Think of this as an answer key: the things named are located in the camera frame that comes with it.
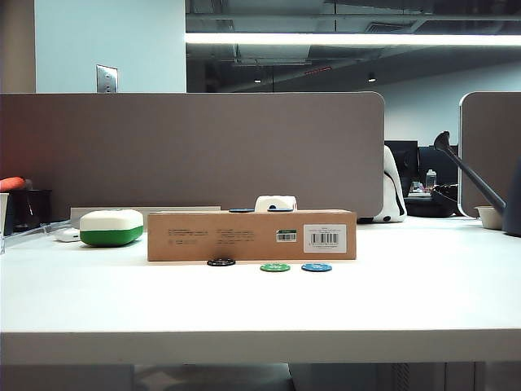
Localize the brown cardboard box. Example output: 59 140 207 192
147 209 358 261

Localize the white tape roll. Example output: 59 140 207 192
255 195 298 212

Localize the wide grey desk partition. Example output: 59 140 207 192
0 91 387 223

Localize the white and black figure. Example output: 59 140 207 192
360 145 408 224

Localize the black computer monitor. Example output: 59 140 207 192
418 144 460 187
384 140 420 196

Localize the white and green case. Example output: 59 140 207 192
79 209 145 247

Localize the black bag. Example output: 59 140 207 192
406 183 461 218

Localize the small white earbuds case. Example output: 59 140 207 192
54 227 81 243

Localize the grey watering can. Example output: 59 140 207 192
433 130 521 238

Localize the white paper bowl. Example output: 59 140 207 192
474 205 506 230

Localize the black container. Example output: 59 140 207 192
7 188 53 235

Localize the clear acrylic tray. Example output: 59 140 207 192
0 219 72 256

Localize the narrow grey desk partition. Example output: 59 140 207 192
458 91 521 219

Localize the white paper cup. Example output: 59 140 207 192
0 191 10 245

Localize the metal wall switch plate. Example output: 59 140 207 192
96 64 119 94

